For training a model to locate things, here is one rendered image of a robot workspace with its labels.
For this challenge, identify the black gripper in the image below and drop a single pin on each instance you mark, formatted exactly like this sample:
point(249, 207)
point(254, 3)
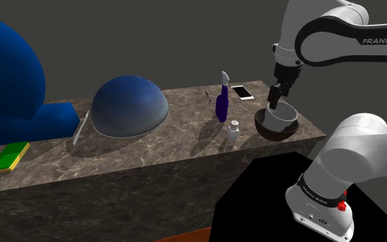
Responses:
point(286, 72)

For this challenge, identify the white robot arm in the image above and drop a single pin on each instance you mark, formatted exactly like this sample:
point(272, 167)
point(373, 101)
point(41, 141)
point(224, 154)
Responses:
point(354, 150)

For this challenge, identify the white smartphone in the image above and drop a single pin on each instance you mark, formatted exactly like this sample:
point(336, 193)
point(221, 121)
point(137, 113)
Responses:
point(242, 92)

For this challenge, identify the dark brown bowl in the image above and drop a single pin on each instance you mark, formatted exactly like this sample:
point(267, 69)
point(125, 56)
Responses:
point(275, 134)

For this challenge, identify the purple spray bottle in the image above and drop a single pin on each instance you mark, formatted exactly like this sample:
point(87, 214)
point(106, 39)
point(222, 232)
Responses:
point(221, 107)

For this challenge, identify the white salt shaker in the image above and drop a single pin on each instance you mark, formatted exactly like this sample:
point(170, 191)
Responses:
point(232, 132)

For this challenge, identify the dark pen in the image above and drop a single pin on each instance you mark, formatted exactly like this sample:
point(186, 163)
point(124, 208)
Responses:
point(208, 97)

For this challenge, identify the black robot stand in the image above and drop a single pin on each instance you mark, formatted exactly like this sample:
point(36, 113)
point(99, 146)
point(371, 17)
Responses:
point(253, 201)

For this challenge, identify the blue dome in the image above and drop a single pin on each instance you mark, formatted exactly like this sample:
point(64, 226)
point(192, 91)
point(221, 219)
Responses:
point(129, 107)

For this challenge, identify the large blue curved object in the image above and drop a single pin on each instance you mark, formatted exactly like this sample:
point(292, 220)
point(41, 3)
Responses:
point(9, 83)

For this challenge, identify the green and yellow sponge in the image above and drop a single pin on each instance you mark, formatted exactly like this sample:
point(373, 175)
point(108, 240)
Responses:
point(7, 157)

